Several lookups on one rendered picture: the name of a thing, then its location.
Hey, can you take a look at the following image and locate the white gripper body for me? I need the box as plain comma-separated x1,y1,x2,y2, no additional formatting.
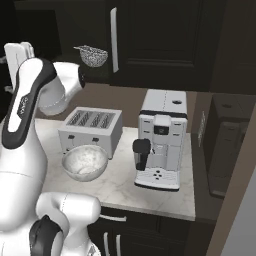
3,41,36,95

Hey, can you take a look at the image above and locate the metal mesh tea strainer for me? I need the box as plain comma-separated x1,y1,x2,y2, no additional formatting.
73,45,109,69

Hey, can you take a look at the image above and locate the pale speckled bowl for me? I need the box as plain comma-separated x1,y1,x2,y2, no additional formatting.
61,143,110,183

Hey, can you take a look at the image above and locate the dark base cabinet door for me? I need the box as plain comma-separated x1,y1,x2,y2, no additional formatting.
112,229,188,256
87,223,114,256

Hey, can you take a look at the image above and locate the silver four-slot toaster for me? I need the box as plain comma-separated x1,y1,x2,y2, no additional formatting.
57,106,124,161

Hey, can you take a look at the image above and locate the white coffee machine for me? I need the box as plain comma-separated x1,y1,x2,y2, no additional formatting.
132,88,189,193

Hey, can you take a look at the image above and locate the dark drawer front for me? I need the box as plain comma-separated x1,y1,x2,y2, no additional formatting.
98,205,198,238

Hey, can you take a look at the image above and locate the dark open wall cabinet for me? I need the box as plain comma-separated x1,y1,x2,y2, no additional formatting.
13,0,111,84

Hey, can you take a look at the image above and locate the long white cabinet door handle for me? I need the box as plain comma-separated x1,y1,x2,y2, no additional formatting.
109,6,120,74

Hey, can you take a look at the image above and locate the dark wall cabinet door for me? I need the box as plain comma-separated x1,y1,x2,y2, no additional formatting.
105,0,228,93

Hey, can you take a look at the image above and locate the white drawer handle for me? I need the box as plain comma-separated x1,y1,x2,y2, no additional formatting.
99,214,128,223

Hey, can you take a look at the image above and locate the white base cabinet handle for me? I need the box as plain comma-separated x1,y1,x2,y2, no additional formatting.
115,233,122,256
102,231,111,256

